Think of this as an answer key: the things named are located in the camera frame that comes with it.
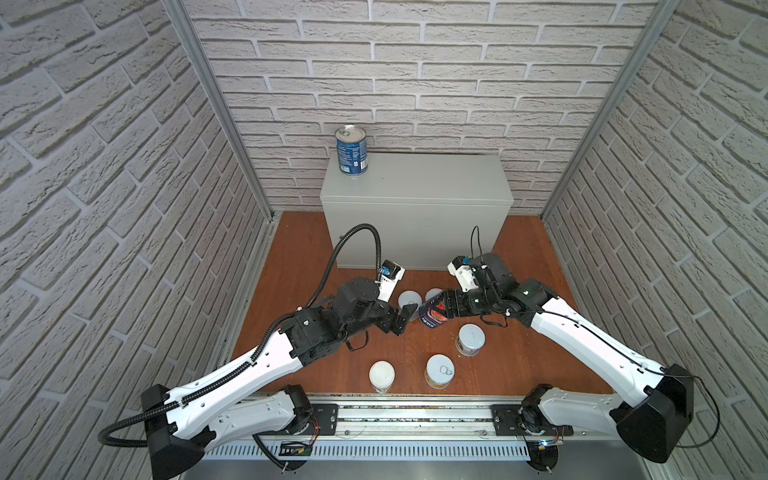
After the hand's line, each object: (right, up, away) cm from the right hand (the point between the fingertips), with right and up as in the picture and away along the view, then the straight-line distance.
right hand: (444, 303), depth 75 cm
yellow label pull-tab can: (-1, -18, +2) cm, 19 cm away
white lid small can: (-16, -18, -1) cm, 24 cm away
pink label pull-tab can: (-2, 0, +14) cm, 14 cm away
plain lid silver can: (+9, -11, +8) cm, 16 cm away
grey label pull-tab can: (-8, -1, +14) cm, 17 cm away
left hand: (-11, +4, -7) cm, 14 cm away
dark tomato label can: (-3, -3, -1) cm, 4 cm away
